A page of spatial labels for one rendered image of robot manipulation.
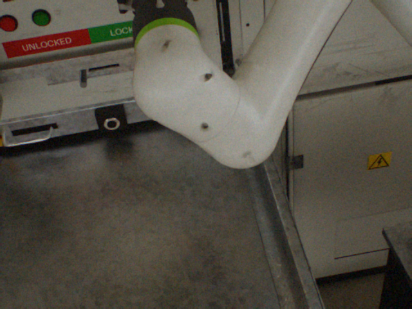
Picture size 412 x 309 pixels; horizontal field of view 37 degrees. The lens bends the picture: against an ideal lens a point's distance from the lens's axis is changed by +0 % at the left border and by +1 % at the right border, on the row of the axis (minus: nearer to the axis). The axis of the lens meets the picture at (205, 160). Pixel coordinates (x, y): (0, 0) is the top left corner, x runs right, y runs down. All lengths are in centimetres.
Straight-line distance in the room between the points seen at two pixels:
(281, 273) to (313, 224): 74
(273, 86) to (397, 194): 99
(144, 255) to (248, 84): 41
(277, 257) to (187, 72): 43
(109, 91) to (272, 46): 51
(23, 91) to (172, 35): 54
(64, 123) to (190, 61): 60
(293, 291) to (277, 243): 10
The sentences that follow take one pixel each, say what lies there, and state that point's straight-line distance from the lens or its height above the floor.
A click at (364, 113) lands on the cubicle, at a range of 152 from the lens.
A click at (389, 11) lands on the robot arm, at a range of 115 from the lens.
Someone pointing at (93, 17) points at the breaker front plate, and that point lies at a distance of 118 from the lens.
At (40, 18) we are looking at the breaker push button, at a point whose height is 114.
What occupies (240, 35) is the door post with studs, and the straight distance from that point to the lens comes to 132.
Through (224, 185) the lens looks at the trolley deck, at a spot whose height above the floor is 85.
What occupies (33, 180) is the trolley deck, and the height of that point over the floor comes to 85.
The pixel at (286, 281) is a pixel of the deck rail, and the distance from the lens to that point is 104.
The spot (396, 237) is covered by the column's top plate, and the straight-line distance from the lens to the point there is 124.
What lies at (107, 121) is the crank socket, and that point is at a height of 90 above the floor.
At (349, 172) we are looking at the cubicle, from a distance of 165.
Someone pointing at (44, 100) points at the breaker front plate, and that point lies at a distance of 130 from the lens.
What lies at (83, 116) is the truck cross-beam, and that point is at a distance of 131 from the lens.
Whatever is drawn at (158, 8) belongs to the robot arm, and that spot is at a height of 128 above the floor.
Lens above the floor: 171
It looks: 45 degrees down
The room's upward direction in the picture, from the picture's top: 8 degrees counter-clockwise
